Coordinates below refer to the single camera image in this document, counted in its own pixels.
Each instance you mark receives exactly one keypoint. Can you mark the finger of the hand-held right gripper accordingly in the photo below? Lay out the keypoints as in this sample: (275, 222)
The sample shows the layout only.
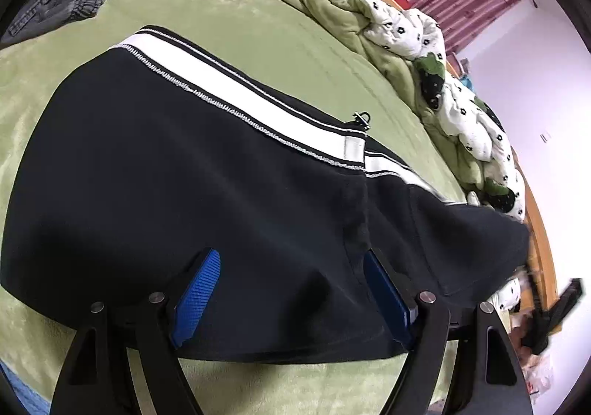
(534, 290)

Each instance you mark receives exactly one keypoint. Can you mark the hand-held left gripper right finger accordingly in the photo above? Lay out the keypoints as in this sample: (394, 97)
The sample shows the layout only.
(388, 295)

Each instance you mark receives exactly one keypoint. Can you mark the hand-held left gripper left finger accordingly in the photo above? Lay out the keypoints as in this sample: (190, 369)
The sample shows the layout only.
(198, 290)

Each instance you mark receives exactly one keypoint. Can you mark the black pants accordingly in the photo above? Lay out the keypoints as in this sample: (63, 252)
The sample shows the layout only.
(207, 193)

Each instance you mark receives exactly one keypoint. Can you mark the crumpled plastic bag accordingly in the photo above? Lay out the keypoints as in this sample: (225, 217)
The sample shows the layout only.
(540, 373)

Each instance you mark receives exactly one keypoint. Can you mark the green fleece bed blanket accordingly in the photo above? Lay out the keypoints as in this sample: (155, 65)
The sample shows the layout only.
(277, 41)

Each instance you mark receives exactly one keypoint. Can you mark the white floral green quilt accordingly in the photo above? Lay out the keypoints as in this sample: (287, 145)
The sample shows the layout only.
(406, 31)

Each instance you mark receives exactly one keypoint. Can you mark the wooden bed frame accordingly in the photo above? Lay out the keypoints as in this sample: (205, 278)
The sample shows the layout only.
(538, 230)

